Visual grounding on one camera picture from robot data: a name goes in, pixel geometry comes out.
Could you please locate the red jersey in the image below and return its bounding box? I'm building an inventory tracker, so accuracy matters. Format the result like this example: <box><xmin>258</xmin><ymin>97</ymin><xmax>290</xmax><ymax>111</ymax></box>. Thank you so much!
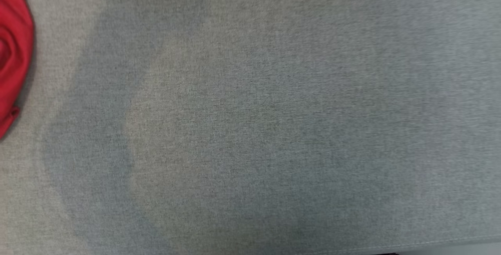
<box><xmin>0</xmin><ymin>0</ymin><xmax>36</xmax><ymax>140</ymax></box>

